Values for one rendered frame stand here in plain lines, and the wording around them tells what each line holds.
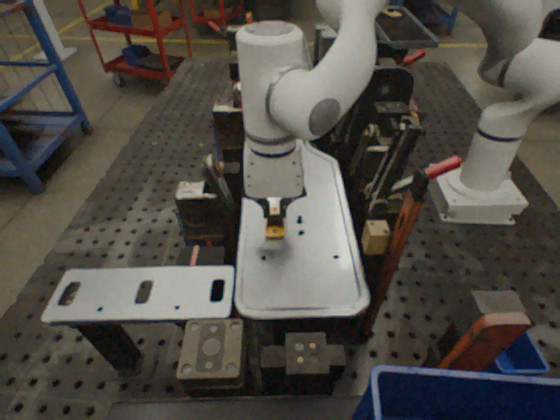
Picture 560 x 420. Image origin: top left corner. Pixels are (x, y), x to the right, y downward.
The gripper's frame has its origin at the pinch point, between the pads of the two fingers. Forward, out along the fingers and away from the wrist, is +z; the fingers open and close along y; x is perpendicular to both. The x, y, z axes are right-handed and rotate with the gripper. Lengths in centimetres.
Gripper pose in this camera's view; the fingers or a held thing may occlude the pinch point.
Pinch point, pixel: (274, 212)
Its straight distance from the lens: 63.4
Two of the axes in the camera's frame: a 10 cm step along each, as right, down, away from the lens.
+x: 0.2, 7.1, -7.1
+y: -10.0, 0.2, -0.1
